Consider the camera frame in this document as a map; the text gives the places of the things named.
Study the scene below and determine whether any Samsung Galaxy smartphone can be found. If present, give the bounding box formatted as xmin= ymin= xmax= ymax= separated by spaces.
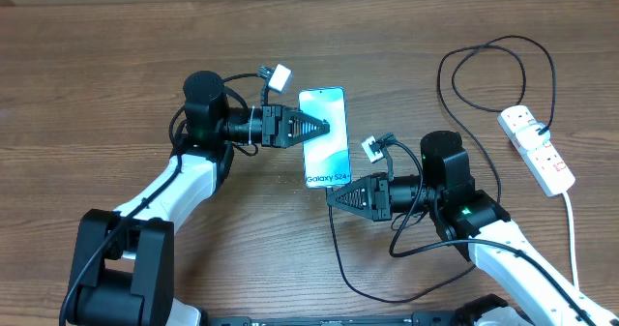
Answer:
xmin=298 ymin=87 xmax=351 ymax=189

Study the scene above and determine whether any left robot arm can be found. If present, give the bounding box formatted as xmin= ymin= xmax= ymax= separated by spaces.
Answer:
xmin=58 ymin=65 xmax=330 ymax=325

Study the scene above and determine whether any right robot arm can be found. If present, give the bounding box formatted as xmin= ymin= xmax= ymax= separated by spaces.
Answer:
xmin=326 ymin=131 xmax=618 ymax=325

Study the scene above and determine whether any white charger plug adapter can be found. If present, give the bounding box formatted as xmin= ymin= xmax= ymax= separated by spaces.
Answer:
xmin=514 ymin=123 xmax=550 ymax=154

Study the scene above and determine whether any white power strip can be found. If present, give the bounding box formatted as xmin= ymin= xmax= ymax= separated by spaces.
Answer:
xmin=497 ymin=105 xmax=575 ymax=196

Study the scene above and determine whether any white power strip cord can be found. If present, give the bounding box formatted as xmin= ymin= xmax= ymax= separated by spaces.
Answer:
xmin=560 ymin=190 xmax=581 ymax=291

